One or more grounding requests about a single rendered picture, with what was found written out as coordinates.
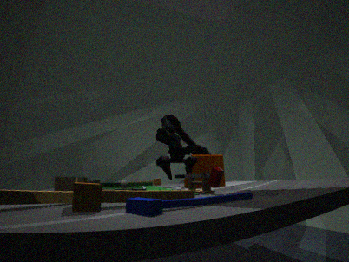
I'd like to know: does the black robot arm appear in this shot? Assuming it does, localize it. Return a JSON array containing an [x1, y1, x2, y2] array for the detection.
[[156, 115, 211, 156]]

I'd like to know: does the green putting mat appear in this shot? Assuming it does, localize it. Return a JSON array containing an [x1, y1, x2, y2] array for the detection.
[[102, 186, 175, 191]]

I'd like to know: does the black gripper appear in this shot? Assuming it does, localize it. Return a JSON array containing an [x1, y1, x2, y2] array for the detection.
[[156, 145, 198, 180]]

